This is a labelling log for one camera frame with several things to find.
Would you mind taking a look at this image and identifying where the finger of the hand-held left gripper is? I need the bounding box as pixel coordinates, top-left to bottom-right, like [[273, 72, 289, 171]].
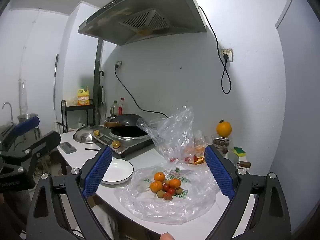
[[0, 131, 62, 178], [0, 116, 40, 150]]

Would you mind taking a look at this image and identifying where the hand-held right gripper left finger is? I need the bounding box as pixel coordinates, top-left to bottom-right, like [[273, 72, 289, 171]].
[[25, 145, 118, 240]]

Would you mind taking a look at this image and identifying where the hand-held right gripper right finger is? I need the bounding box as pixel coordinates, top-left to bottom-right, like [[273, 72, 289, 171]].
[[204, 144, 293, 240]]

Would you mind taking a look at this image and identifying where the white plate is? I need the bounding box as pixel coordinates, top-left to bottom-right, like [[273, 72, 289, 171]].
[[100, 158, 135, 185]]

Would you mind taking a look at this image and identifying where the printed plastic bag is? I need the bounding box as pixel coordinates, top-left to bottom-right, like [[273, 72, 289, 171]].
[[114, 161, 217, 225]]

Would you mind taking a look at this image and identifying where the box of dark round fruits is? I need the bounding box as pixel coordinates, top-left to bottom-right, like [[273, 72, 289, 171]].
[[212, 137, 230, 147]]

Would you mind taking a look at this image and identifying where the steel basin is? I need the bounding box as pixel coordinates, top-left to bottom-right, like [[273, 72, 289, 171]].
[[17, 114, 38, 123]]

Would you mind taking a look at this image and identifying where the steel faucet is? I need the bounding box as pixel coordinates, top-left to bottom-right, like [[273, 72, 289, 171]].
[[2, 102, 13, 125]]

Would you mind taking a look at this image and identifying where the smartphone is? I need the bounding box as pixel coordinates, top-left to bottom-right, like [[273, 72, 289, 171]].
[[59, 142, 77, 154]]

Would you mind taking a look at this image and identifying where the orange peel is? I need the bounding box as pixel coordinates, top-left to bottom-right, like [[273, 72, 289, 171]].
[[189, 155, 207, 165]]

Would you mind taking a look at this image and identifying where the clear plastic bottle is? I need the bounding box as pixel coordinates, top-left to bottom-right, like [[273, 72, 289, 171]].
[[19, 79, 28, 114]]

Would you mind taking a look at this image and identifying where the steel pot lid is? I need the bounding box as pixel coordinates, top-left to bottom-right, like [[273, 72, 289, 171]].
[[73, 124, 100, 144]]

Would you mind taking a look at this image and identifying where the large orange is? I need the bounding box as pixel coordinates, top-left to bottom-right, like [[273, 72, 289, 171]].
[[216, 120, 232, 137]]

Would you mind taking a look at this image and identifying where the black metal rack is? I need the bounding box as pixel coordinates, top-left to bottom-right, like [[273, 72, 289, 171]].
[[61, 99, 97, 133]]

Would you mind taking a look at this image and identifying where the silver induction cooker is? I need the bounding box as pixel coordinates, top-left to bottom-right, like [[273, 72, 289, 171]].
[[91, 124, 155, 154]]

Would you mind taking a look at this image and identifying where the yellow detergent bottle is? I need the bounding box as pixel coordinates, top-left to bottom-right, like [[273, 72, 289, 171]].
[[76, 86, 91, 106]]

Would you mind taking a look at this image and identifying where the grey rod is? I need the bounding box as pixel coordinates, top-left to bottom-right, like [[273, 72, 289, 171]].
[[53, 54, 59, 110]]

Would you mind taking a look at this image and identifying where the clear plastic bag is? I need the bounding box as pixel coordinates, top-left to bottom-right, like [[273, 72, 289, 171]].
[[136, 106, 213, 165]]

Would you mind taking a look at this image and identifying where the black umbrella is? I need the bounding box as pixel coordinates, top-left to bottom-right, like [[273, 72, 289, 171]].
[[98, 70, 105, 105]]

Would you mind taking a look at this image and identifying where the dark vertical pipe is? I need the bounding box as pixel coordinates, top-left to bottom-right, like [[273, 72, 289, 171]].
[[93, 39, 104, 128]]

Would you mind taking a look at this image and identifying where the steel range hood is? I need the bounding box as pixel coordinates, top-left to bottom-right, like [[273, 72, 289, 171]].
[[77, 0, 208, 46]]

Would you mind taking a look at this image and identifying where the small pan wooden handle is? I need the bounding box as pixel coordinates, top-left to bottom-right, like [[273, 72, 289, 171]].
[[221, 151, 251, 169]]

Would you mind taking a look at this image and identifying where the black wok wooden handle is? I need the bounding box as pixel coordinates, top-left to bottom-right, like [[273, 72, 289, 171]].
[[104, 114, 143, 128]]

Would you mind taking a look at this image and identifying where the black cooker power cable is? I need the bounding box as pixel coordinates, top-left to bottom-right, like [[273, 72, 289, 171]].
[[114, 65, 168, 118]]

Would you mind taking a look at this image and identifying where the black hood power cable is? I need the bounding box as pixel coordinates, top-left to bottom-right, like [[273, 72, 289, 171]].
[[198, 5, 232, 95]]

